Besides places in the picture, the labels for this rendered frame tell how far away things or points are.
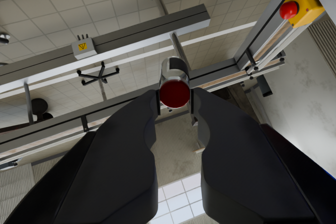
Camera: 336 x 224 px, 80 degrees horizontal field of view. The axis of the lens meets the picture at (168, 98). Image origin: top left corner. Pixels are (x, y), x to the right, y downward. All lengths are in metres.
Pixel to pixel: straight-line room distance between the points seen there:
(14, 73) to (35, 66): 0.12
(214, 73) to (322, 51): 3.38
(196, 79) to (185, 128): 6.65
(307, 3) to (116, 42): 0.99
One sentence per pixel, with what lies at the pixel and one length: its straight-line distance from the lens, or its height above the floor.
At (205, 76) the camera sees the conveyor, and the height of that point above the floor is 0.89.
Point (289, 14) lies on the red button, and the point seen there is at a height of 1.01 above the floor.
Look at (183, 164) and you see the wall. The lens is 7.68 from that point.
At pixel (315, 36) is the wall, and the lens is 4.49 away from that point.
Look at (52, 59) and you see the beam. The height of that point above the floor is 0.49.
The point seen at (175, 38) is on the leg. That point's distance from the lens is 1.28.
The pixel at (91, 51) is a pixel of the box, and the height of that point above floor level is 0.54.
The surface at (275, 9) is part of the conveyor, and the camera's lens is 0.86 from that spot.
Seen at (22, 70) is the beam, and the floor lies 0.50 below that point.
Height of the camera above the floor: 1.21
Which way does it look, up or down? 14 degrees down
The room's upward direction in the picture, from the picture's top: 160 degrees clockwise
